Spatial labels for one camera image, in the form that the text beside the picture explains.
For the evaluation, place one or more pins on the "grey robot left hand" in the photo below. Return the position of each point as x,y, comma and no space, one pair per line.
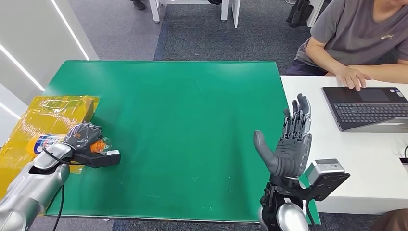
81,135

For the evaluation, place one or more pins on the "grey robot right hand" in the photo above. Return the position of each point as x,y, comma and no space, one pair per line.
290,156

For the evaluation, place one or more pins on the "orange plastic bottle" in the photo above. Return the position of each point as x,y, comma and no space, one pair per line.
44,142

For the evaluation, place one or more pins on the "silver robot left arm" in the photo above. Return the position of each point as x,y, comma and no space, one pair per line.
32,188

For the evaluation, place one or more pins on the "person's right forearm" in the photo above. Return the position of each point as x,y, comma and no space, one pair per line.
323,56

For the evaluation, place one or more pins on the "person's left forearm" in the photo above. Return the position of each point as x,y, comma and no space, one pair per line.
385,73

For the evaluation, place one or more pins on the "yellow taped cardboard box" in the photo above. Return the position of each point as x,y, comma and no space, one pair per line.
47,114

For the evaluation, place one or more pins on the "white desk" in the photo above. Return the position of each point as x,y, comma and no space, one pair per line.
350,159

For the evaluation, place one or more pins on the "dark grey laptop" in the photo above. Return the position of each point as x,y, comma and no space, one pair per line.
366,110

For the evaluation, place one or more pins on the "green table mat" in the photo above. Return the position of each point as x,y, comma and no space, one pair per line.
178,127

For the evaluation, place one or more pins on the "person's right hand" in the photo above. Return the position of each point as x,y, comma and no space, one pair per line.
350,78

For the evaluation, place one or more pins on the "brown rounded object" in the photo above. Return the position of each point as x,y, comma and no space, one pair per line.
393,221

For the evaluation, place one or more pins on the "seated person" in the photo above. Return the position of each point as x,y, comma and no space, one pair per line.
350,32

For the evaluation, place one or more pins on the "black boots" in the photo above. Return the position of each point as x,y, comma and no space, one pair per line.
299,13

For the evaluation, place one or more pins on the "standing person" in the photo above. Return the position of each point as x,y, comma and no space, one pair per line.
139,4

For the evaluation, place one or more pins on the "white table leg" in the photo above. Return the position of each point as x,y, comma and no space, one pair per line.
236,12
315,12

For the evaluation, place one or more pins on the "black chair base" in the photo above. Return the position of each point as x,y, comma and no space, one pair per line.
215,1

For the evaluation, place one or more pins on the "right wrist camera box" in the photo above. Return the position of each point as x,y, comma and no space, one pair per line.
328,181

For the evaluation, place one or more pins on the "white table frame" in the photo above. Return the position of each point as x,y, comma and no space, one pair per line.
224,9

